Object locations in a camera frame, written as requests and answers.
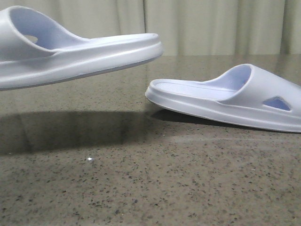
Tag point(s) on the light blue slipper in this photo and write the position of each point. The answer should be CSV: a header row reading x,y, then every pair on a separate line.
x,y
244,95
35,50

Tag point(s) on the white pleated curtain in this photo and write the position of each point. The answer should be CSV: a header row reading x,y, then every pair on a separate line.
x,y
186,27

